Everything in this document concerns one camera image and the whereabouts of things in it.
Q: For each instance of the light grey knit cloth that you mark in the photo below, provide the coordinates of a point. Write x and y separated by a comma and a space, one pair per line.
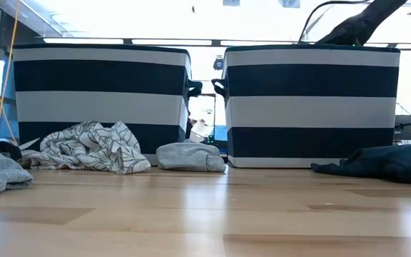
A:
187, 157

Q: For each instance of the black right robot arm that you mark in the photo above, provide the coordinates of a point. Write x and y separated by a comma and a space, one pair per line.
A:
359, 26

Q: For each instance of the small black blue-lit device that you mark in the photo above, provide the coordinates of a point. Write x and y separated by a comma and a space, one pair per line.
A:
218, 64

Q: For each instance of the navy white striped fabric basket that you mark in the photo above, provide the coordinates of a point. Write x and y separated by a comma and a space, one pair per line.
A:
309, 110
98, 107

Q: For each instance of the white black leaf-patterned cloth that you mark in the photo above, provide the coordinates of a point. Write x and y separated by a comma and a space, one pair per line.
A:
91, 150

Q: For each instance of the dark blue garment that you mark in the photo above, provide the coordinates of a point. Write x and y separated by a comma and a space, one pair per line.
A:
387, 160

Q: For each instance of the black garment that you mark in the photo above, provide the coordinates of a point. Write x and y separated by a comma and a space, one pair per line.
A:
9, 149

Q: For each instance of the background computer monitor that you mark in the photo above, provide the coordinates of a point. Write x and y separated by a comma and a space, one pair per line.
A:
404, 128

